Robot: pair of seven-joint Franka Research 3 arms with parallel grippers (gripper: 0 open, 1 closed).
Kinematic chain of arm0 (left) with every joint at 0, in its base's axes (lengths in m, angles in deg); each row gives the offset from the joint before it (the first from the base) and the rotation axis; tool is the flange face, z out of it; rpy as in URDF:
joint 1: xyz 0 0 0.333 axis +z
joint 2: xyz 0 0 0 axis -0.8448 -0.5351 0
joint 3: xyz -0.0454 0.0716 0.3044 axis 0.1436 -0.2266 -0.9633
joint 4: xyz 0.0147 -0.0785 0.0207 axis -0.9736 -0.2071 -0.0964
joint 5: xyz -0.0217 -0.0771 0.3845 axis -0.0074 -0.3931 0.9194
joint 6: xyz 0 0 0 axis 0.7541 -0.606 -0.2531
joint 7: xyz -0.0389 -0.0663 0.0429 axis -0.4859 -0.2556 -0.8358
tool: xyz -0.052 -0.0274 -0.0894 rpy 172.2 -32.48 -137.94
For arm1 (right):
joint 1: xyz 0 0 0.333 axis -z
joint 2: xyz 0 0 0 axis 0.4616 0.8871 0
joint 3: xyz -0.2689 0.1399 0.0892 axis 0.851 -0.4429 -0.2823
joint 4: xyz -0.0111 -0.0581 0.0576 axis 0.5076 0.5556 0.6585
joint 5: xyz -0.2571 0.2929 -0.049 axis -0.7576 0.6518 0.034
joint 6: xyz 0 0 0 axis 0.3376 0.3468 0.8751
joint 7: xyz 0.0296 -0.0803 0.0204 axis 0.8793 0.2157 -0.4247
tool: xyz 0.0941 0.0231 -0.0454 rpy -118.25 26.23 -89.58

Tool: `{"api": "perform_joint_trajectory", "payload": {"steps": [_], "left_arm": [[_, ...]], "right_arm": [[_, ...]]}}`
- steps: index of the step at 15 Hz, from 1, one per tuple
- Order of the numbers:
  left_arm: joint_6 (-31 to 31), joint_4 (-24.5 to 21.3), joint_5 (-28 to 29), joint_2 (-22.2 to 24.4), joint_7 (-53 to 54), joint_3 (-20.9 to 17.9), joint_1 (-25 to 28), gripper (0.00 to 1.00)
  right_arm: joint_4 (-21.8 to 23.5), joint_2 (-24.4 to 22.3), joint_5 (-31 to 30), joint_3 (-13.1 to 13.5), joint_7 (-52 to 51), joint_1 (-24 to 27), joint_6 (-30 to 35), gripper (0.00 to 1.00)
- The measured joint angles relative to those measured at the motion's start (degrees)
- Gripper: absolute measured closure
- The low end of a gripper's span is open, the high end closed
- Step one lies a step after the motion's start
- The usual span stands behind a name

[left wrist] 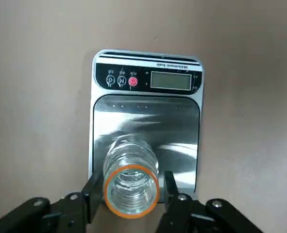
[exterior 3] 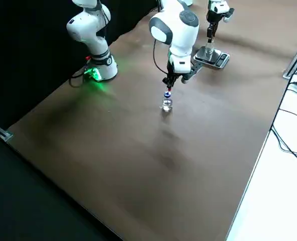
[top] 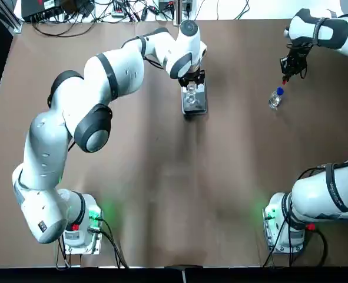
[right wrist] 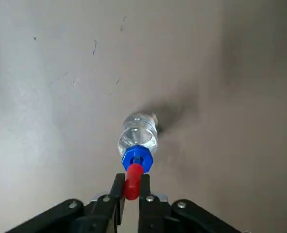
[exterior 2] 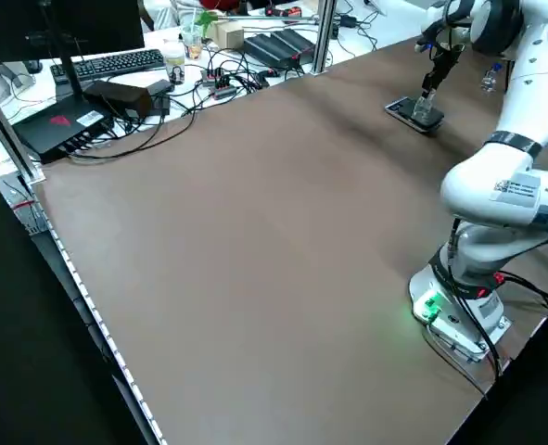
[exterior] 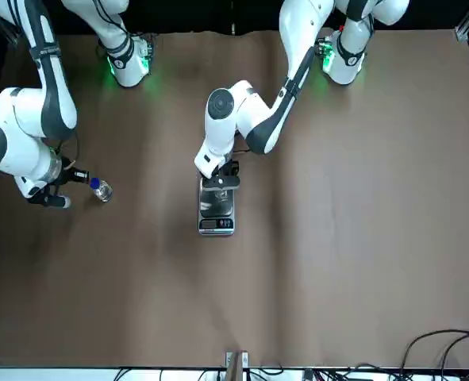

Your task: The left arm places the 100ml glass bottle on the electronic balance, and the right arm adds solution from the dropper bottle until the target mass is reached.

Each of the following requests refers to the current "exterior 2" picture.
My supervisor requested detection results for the red and black tool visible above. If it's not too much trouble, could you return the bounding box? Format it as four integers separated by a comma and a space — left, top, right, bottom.
263, 4, 303, 19

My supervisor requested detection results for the small black adapter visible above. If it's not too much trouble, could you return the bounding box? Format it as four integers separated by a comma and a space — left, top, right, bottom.
147, 78, 173, 117

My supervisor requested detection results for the clear plastic cup with straw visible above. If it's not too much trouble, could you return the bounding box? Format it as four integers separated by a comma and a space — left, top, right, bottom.
180, 8, 205, 60

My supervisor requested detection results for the black finned metal box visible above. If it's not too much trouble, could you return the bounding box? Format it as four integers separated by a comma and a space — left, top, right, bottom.
243, 32, 302, 67
271, 28, 317, 61

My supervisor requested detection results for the aluminium frame post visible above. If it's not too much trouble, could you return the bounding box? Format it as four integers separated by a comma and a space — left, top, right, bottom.
0, 64, 46, 184
312, 0, 338, 75

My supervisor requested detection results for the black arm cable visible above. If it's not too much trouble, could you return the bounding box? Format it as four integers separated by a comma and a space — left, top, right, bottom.
444, 217, 502, 377

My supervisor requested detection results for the clear glass bottle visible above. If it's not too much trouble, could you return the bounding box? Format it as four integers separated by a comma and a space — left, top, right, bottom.
411, 90, 437, 125

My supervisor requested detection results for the black monitor stand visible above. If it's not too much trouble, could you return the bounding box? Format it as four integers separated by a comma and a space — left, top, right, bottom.
39, 0, 85, 102

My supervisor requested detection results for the green plant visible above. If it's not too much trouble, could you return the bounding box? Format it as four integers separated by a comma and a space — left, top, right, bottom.
194, 9, 220, 36

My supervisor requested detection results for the long black table cable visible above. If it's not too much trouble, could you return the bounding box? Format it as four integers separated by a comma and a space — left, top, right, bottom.
67, 83, 198, 161

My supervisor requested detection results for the black keyboard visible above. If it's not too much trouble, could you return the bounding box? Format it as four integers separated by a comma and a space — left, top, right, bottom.
49, 48, 166, 85

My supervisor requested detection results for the white table edge rail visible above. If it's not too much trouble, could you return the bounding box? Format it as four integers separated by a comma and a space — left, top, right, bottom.
26, 180, 169, 445

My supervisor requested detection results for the clear blue-capped dropper bottle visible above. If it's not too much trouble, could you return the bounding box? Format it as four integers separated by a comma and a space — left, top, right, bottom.
480, 62, 504, 93

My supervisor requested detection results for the black computer monitor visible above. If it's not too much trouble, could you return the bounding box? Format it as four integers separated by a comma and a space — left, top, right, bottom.
0, 0, 146, 65

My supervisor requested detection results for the black power brick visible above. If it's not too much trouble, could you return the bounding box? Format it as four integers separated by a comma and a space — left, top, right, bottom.
83, 79, 155, 120

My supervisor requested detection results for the grey usb hub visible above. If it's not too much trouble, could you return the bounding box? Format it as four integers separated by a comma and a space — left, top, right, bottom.
200, 67, 238, 101

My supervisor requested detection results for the cardboard box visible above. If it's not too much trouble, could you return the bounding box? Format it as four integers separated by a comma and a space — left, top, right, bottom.
206, 20, 246, 50

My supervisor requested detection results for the black base cable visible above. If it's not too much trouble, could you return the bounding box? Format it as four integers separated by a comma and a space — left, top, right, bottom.
421, 272, 548, 401

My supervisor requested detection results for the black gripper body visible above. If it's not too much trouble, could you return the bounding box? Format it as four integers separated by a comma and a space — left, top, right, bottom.
428, 42, 465, 83

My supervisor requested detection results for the black box with red logo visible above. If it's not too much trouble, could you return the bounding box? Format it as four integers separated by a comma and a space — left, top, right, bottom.
11, 99, 117, 166

